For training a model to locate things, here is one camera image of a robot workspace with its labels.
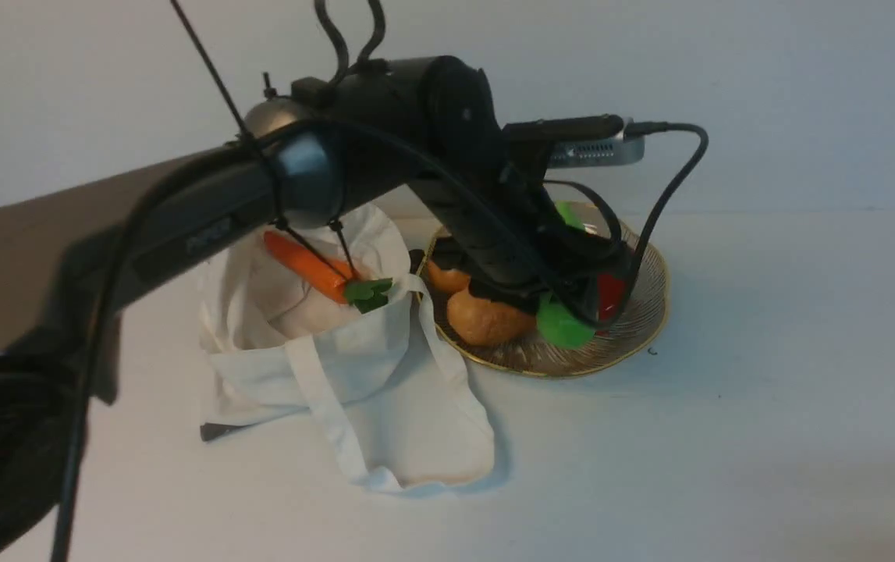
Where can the brown potato rear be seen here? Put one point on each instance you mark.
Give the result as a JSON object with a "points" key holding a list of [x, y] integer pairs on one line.
{"points": [[448, 281]]}

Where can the red bell pepper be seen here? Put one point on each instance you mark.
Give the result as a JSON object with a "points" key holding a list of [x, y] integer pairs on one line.
{"points": [[611, 290]]}

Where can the green toy cucumber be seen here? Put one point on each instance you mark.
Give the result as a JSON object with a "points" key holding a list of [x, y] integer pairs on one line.
{"points": [[554, 322]]}

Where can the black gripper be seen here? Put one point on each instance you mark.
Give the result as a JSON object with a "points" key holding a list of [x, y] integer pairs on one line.
{"points": [[512, 240]]}

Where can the gold-rimmed glass plate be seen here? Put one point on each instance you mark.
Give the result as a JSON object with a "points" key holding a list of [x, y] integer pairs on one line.
{"points": [[640, 321]]}

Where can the brown potato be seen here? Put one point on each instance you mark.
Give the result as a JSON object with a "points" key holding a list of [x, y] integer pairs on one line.
{"points": [[484, 323], [448, 281]]}

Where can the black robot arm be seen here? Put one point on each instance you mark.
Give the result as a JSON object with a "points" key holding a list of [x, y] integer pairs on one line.
{"points": [[71, 261]]}

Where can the orange toy carrot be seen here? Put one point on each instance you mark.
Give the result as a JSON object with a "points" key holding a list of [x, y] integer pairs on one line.
{"points": [[338, 280]]}

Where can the white cloth tote bag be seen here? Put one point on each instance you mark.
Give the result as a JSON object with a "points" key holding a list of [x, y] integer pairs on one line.
{"points": [[278, 347]]}

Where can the brown potato front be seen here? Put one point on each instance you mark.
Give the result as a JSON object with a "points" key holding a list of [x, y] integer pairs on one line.
{"points": [[484, 323]]}

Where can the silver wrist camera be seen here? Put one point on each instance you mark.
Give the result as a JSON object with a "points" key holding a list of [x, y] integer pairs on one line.
{"points": [[595, 148]]}

